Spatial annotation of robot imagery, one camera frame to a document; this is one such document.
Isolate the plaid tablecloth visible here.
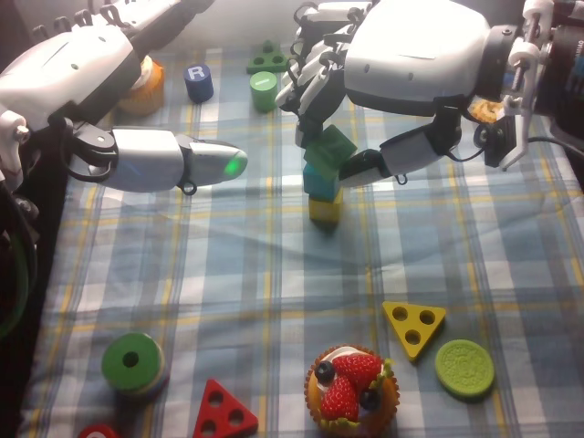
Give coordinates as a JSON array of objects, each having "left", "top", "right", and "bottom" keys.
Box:
[{"left": 17, "top": 43, "right": 584, "bottom": 438}]

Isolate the teal letter K block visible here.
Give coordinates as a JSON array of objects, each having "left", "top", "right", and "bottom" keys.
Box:
[{"left": 302, "top": 163, "right": 341, "bottom": 200}]

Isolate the yellow triangle block with holes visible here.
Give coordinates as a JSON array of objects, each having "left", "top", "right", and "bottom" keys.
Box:
[{"left": 381, "top": 300, "right": 448, "bottom": 363}]

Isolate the toy cupcake with strawberries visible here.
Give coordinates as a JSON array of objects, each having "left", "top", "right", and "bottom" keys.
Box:
[{"left": 304, "top": 345, "right": 400, "bottom": 431}]

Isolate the yellow butter cookie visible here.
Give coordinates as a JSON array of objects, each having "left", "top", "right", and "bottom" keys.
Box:
[{"left": 469, "top": 98, "right": 506, "bottom": 125}]

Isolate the red cylinder block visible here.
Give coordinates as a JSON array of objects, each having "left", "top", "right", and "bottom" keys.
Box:
[{"left": 77, "top": 423, "right": 121, "bottom": 438}]

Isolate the white backdrop sheet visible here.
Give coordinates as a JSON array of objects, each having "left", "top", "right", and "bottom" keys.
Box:
[{"left": 172, "top": 0, "right": 303, "bottom": 47}]

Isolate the blue cylinder letter R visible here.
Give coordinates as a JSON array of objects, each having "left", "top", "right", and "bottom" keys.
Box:
[{"left": 182, "top": 63, "right": 215, "bottom": 103}]

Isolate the yellow cube block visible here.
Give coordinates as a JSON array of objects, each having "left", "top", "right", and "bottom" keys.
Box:
[{"left": 308, "top": 189, "right": 345, "bottom": 225}]

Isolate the red triangle block with holes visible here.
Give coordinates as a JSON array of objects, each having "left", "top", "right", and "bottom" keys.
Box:
[{"left": 193, "top": 378, "right": 260, "bottom": 438}]

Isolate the green triangle block with holes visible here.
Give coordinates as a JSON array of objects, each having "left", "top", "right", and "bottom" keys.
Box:
[{"left": 245, "top": 39, "right": 289, "bottom": 75}]

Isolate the green cube block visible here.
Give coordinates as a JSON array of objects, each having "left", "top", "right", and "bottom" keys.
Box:
[{"left": 304, "top": 125, "right": 359, "bottom": 182}]

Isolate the stacked rings toy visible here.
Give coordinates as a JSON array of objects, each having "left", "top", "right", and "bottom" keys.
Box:
[{"left": 100, "top": 331, "right": 172, "bottom": 401}]

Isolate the green cylinder block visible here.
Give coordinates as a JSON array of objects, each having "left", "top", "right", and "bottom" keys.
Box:
[{"left": 249, "top": 71, "right": 280, "bottom": 113}]

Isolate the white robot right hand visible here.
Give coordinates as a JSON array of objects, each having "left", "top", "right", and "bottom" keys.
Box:
[{"left": 275, "top": 0, "right": 493, "bottom": 188}]

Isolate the toy cupcake with yellow topping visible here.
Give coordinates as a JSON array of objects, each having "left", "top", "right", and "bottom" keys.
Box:
[{"left": 117, "top": 55, "right": 166, "bottom": 116}]

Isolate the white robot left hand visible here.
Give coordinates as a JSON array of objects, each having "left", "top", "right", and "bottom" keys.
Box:
[{"left": 0, "top": 0, "right": 249, "bottom": 198}]

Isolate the green sandwich cookie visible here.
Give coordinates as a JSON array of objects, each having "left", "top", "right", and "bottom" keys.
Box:
[{"left": 433, "top": 339, "right": 496, "bottom": 403}]

